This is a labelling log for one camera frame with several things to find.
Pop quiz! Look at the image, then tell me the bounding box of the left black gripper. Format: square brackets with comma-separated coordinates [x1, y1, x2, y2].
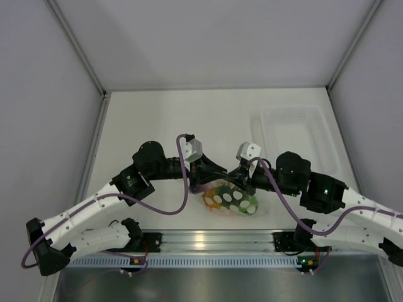
[146, 150, 227, 189]

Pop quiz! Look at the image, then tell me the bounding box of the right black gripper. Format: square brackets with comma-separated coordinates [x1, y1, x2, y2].
[225, 162, 300, 197]

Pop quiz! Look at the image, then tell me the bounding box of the clear polka dot zip bag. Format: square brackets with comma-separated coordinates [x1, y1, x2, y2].
[192, 179, 271, 219]

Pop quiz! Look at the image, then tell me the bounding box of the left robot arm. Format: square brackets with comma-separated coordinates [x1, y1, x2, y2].
[21, 135, 228, 276]

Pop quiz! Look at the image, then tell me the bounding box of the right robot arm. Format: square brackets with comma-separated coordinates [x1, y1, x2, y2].
[228, 152, 402, 266]

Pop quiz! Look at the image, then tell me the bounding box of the orange fake fruit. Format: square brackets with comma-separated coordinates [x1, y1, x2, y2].
[202, 188, 222, 210]

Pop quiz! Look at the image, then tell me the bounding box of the green fake watermelon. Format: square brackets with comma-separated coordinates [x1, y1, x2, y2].
[216, 185, 259, 216]

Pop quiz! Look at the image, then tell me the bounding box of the white plastic basket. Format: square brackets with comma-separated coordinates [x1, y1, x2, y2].
[251, 105, 341, 177]

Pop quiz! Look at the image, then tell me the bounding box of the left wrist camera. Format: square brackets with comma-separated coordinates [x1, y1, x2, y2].
[181, 135, 203, 164]

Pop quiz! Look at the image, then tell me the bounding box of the slotted cable duct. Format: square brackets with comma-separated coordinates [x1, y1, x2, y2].
[68, 255, 314, 269]

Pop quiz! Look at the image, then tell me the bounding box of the aluminium mounting rail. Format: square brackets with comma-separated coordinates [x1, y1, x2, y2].
[136, 230, 327, 254]

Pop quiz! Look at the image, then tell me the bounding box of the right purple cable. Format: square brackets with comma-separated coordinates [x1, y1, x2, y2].
[248, 157, 403, 236]

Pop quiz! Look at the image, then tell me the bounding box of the left aluminium frame post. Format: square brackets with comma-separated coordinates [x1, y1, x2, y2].
[47, 0, 106, 95]

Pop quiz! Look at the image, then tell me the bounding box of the aluminium frame post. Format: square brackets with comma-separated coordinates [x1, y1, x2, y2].
[47, 0, 106, 95]
[326, 0, 386, 92]

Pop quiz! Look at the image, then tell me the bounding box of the right aluminium frame post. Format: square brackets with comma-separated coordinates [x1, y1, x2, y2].
[326, 0, 386, 92]

